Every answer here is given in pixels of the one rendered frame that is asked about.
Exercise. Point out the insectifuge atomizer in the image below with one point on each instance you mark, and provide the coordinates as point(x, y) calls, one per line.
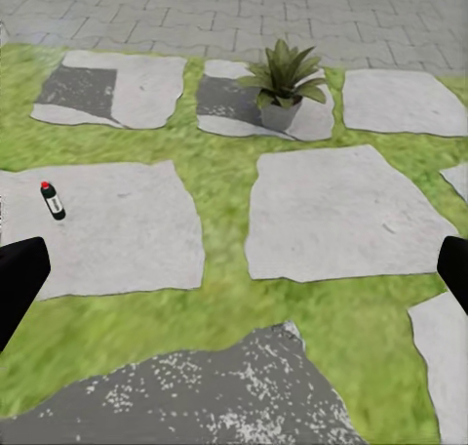
point(53, 202)

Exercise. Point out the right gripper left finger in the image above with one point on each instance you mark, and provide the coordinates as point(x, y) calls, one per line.
point(24, 267)

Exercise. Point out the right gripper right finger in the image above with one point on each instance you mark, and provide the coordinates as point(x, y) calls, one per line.
point(453, 266)

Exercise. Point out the pot plant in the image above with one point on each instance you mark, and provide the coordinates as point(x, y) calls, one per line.
point(280, 92)

